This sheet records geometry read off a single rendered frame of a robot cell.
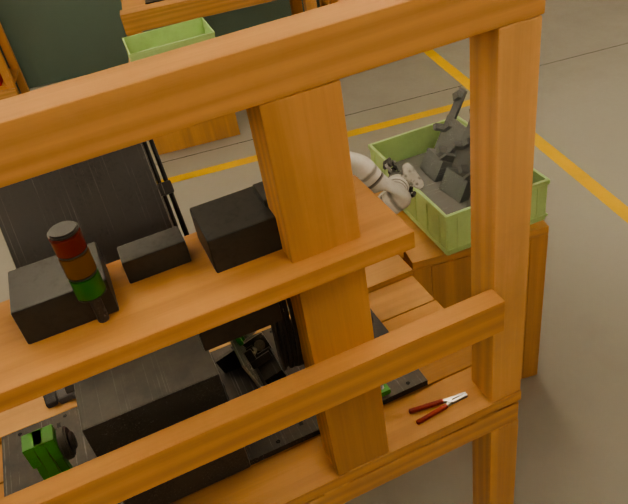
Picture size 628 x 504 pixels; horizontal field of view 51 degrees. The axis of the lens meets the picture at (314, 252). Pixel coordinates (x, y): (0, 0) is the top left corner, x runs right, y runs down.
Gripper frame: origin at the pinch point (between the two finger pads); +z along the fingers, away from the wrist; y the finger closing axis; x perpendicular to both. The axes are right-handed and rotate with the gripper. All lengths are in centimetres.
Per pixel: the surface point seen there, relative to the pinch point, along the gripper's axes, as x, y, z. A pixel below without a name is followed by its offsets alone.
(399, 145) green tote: -7, 0, 59
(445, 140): 10, 8, 54
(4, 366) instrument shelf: -43, -34, -131
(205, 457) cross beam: -39, 5, -114
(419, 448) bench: -22, 48, -74
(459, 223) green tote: 4.6, 26.7, 6.2
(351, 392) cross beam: -14, 15, -98
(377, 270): -21.5, 18.9, -15.9
